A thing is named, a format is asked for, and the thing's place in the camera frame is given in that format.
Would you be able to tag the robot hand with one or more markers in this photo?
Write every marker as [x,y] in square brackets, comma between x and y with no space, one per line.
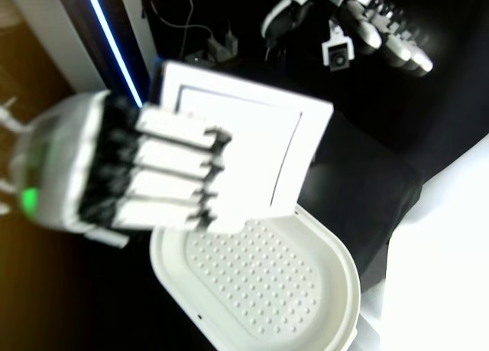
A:
[57,156]
[370,30]

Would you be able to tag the calculator box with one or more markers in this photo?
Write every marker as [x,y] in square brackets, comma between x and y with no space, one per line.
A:
[252,148]

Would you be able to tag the blue light strip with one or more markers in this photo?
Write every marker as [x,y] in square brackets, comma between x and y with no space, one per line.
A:
[112,45]

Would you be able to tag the grey power adapter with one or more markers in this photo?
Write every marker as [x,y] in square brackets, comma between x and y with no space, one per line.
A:
[225,41]

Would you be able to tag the white oval dotted tray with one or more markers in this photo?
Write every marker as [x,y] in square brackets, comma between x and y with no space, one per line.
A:
[252,286]

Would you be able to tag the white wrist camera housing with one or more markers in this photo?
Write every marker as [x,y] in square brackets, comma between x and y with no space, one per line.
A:
[338,56]

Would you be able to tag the white frame post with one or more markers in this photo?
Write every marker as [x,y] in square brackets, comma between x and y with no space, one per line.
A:
[57,30]

